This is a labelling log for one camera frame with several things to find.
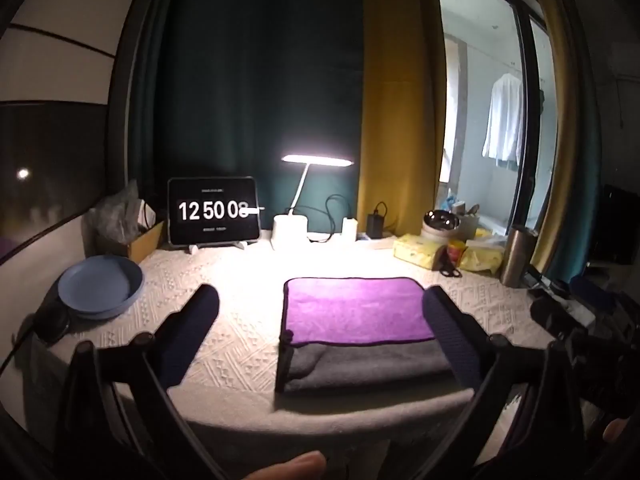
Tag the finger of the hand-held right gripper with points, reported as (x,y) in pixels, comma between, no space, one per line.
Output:
(550,312)

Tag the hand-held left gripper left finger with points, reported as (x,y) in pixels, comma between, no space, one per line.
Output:
(192,332)

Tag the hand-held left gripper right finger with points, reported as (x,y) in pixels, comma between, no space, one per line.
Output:
(450,342)

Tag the grey towel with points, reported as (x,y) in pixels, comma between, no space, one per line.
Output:
(370,365)

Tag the purple towel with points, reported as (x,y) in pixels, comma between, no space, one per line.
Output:
(357,310)

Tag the person's right hand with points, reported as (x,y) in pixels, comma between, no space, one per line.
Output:
(613,430)

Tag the person's left hand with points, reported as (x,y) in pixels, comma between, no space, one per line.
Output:
(285,466)

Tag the white patterned tablecloth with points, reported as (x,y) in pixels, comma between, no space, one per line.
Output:
(245,310)

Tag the stainless steel tumbler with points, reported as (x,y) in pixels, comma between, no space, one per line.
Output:
(517,255)

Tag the black scissors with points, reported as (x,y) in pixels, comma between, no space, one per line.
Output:
(450,266)

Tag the crumpled yellow packet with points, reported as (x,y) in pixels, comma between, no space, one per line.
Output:
(482,257)

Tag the white tablet stand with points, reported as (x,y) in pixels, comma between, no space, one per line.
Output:
(217,246)

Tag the small red yellow jar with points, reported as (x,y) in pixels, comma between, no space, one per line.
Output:
(455,251)

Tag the yellow tissue packet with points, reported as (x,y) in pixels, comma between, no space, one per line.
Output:
(417,251)

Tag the cardboard box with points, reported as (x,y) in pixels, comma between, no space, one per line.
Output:
(145,242)

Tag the blue plastic basin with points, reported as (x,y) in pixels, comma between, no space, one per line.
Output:
(100,285)

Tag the black monitor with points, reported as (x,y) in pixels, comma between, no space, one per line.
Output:
(620,225)

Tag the metal bowl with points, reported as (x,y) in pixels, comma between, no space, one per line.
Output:
(442,220)

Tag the tablet showing clock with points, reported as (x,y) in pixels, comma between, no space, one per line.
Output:
(214,210)

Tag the black power adapter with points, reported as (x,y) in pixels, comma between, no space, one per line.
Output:
(377,221)

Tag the white desk lamp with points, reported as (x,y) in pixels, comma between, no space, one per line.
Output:
(292,230)

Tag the black round object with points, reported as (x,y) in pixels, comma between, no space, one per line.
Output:
(50,317)

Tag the white charger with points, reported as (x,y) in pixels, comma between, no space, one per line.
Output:
(349,226)

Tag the yellow curtain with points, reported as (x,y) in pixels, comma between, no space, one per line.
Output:
(565,135)
(400,85)

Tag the white hanging shirt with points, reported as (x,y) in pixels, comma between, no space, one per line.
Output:
(502,120)

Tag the glass sliding door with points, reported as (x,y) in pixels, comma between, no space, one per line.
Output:
(480,60)

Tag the dark green curtain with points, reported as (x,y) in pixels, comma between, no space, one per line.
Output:
(250,70)

